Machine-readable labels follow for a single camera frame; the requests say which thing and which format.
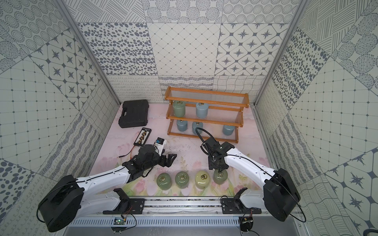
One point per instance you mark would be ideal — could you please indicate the green canister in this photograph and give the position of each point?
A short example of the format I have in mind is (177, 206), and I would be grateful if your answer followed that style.
(182, 179)
(220, 177)
(164, 181)
(179, 108)

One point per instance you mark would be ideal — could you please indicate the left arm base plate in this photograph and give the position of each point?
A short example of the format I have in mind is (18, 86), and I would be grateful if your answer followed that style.
(133, 206)

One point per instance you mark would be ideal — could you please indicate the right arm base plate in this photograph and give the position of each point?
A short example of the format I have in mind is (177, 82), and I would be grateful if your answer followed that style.
(230, 206)

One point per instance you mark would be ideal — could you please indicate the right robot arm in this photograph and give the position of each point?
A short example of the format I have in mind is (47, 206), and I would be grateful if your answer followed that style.
(279, 195)

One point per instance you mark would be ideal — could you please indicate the cream yellow canister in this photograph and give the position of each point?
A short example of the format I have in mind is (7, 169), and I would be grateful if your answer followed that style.
(202, 180)

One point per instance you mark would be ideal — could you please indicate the green circuit board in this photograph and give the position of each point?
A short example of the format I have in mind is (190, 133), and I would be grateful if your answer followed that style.
(119, 225)

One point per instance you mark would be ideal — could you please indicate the black connector module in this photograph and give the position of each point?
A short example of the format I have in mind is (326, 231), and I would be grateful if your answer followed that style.
(246, 223)

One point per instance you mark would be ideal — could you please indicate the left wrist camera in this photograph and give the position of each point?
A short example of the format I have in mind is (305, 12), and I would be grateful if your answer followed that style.
(159, 144)

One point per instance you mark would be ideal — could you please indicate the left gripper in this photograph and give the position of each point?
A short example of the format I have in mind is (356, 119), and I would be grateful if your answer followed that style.
(162, 159)

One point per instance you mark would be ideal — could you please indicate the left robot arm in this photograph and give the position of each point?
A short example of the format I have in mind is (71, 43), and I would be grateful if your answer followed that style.
(72, 198)

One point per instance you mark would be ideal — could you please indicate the wooden three-tier shelf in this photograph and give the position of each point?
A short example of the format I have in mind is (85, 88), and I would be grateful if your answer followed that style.
(221, 113)

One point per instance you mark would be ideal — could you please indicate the black battery holder tray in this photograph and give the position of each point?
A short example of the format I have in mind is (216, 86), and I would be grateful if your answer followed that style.
(142, 137)

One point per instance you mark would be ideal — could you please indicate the aluminium mounting rail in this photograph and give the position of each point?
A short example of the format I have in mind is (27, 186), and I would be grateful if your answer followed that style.
(160, 205)

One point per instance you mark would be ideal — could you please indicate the black plastic tool case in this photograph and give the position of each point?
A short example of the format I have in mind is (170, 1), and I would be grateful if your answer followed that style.
(134, 114)

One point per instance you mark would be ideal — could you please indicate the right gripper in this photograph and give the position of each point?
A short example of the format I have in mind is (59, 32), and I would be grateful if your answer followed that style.
(211, 165)

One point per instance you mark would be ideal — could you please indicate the red black test lead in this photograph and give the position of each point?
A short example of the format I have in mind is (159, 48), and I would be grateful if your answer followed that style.
(129, 153)

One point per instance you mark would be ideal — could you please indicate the floral pink table mat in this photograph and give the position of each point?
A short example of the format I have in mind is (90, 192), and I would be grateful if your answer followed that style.
(190, 158)

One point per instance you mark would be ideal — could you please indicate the blue canister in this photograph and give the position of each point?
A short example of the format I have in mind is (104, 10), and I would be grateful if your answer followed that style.
(228, 130)
(196, 125)
(202, 110)
(182, 125)

